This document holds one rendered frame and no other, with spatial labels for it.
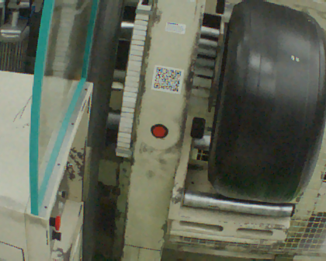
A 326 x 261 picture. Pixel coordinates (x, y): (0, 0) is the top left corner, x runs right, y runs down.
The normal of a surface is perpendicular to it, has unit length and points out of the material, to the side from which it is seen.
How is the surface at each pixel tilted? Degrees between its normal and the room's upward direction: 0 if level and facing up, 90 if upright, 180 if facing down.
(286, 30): 20
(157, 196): 90
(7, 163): 0
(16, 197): 0
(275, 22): 14
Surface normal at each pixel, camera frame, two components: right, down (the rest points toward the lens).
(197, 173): 0.13, -0.82
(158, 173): -0.12, 0.54
